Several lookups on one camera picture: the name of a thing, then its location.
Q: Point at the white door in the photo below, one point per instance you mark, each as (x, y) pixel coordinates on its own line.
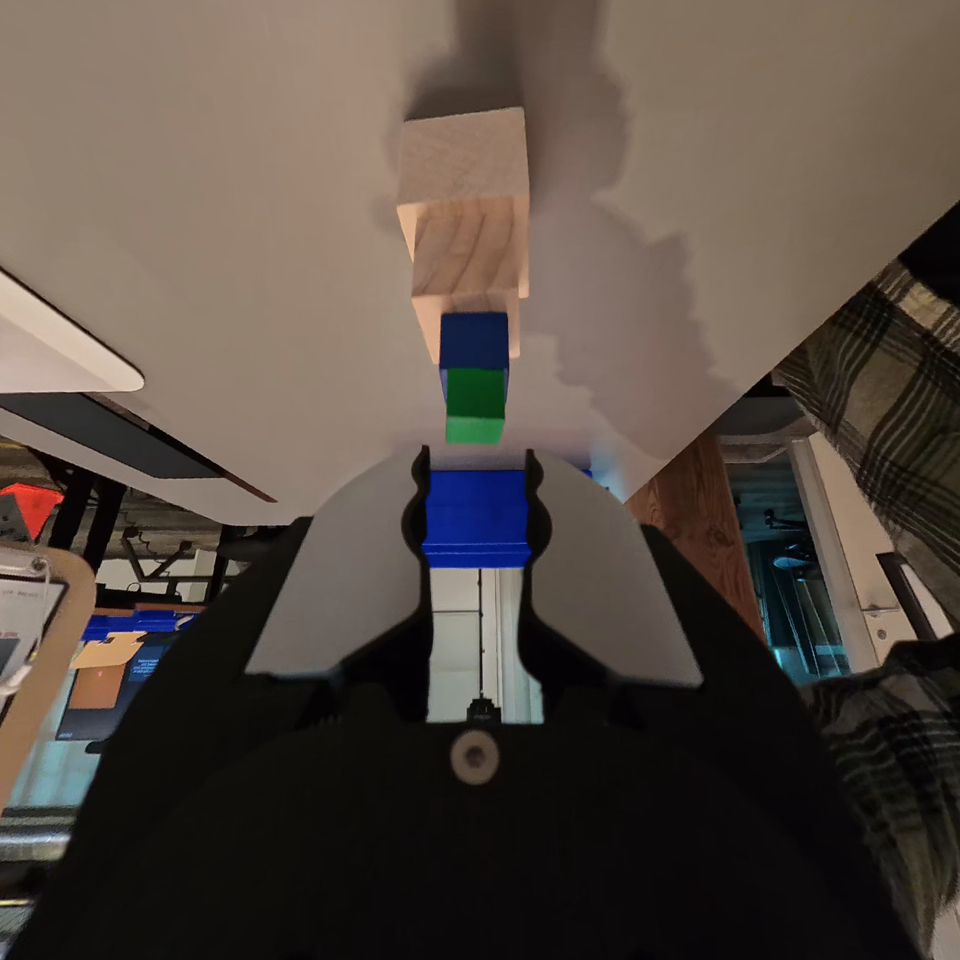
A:
(832, 540)

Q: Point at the white desk stand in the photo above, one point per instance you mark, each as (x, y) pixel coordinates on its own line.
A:
(52, 352)

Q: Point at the light wooden board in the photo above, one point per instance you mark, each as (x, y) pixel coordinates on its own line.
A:
(45, 675)

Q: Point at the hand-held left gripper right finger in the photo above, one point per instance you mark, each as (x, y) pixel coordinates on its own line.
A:
(607, 585)

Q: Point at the brown wooden panel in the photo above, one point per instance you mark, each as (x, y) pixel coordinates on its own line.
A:
(697, 525)

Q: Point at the small blue cube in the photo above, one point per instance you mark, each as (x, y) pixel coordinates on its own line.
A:
(472, 341)

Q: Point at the orange cone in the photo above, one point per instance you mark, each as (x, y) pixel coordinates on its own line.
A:
(26, 510)

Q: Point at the brown cardboard sheet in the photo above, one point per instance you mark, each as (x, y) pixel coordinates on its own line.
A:
(109, 651)

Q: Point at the small green cube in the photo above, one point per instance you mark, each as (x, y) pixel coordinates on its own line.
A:
(474, 405)

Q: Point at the blue plastic bin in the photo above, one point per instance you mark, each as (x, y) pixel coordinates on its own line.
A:
(472, 517)

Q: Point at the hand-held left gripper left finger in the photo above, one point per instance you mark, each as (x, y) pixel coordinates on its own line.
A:
(345, 585)

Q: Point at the large wooden cube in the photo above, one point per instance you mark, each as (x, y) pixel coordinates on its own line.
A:
(461, 154)

